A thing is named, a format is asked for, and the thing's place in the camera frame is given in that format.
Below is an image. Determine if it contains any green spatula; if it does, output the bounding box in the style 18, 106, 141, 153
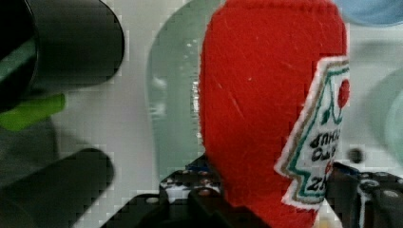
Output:
1, 38, 67, 131

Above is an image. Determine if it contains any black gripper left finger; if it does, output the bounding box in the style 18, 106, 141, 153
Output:
102, 155, 270, 228

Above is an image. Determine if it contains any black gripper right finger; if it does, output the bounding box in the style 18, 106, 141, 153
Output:
325, 162, 403, 228

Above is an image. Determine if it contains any blue bowl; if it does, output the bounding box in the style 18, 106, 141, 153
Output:
333, 0, 403, 27

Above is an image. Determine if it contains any red plush ketchup bottle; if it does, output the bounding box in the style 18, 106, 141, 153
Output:
199, 0, 350, 228

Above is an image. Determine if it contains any green oval strainer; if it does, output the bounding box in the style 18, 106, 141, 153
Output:
146, 0, 225, 179

